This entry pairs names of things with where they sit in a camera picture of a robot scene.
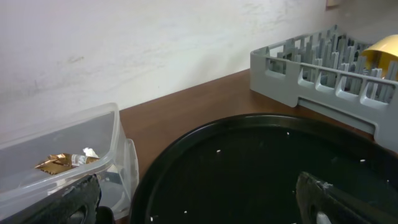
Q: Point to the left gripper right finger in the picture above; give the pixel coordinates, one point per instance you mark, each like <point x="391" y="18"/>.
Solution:
<point x="321" y="202"/>

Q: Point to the round black tray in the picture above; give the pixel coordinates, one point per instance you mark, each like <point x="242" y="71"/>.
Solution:
<point x="244" y="169"/>

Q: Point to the brown snack wrapper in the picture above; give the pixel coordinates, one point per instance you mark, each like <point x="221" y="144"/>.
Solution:
<point x="58" y="163"/>

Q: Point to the white napkin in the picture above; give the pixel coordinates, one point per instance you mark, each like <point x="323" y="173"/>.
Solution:
<point x="89" y="152"/>

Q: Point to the yellow bowl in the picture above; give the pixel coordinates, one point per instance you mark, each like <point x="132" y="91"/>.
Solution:
<point x="381" y="54"/>

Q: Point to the clear plastic bin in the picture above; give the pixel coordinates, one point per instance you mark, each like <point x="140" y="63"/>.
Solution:
<point x="99" y="129"/>

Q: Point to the grey dishwasher rack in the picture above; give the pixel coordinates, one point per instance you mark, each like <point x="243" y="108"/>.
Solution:
<point x="324" y="72"/>

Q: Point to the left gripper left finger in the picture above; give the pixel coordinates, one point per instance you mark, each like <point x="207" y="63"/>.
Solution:
<point x="78" y="202"/>

